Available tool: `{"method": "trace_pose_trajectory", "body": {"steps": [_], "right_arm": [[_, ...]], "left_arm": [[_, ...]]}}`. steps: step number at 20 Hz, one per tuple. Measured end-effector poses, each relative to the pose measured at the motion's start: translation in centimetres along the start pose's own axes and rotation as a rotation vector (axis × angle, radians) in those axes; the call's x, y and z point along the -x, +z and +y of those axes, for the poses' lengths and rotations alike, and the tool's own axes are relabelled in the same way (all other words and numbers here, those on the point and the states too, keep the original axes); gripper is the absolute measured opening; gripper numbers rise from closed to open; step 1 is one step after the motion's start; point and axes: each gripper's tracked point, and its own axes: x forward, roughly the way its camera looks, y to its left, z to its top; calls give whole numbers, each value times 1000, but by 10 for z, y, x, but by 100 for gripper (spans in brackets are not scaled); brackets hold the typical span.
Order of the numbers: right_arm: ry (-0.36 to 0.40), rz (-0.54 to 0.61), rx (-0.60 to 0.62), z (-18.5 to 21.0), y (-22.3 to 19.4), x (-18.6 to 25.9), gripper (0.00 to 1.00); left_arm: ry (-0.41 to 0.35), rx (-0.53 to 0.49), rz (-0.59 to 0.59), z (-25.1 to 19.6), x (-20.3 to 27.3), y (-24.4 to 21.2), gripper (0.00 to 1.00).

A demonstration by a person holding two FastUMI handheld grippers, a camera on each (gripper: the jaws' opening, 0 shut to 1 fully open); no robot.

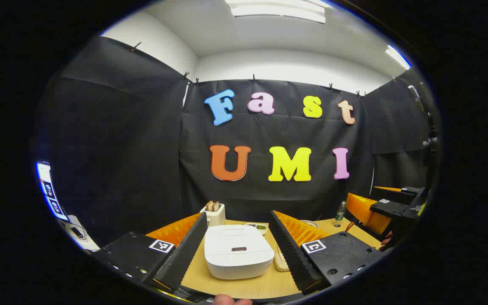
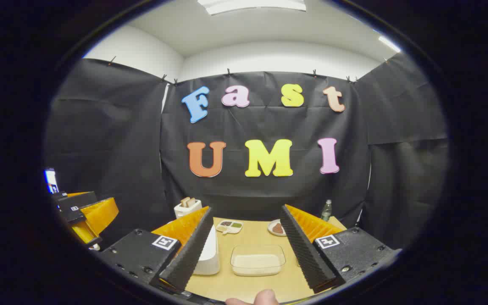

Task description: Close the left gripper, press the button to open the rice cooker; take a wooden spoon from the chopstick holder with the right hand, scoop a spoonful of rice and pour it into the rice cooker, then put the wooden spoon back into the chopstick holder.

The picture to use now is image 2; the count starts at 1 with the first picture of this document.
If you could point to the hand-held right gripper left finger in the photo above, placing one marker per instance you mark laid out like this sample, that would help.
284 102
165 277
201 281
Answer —
184 258

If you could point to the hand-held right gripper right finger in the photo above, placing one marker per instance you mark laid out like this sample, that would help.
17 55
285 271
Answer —
307 254

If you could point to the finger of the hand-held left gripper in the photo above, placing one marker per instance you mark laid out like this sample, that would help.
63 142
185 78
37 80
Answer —
100 214
84 233

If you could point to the white rice cooker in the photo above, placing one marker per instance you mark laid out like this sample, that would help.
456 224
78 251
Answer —
209 254

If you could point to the clear rice container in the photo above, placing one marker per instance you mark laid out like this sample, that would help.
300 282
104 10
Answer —
257 260

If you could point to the brown meat piece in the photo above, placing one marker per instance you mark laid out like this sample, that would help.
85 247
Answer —
278 228

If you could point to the white round plate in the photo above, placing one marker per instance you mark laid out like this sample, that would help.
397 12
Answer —
273 231

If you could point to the clear green label water bottle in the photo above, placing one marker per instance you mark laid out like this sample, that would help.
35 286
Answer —
326 212

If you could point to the white toaster with bread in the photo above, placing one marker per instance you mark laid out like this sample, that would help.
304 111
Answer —
187 208

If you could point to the white divided seasoning dish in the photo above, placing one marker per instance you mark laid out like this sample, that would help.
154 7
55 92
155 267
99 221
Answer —
229 226

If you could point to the white lit panel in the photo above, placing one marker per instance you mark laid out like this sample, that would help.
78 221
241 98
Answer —
51 180

